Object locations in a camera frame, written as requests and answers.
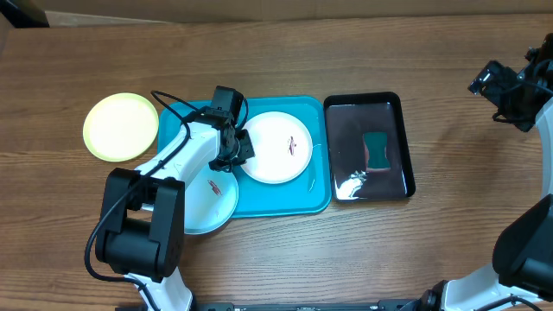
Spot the white plate with red stain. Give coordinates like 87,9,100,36
241,111,314,184

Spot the yellow plate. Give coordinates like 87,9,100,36
82,92,159,162

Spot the green and orange sponge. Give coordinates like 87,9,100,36
363,132,391,172

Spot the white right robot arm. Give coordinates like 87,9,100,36
402,35,552,311

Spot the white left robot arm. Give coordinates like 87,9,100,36
85,107,254,310

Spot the teal plastic tray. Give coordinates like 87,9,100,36
156,95,333,219

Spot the black rectangular tray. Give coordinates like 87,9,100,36
323,92,416,202

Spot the light blue plate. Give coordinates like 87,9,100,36
184,166,238,235

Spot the brown cardboard backdrop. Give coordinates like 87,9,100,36
8,0,552,22

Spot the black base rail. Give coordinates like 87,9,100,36
190,299,420,311

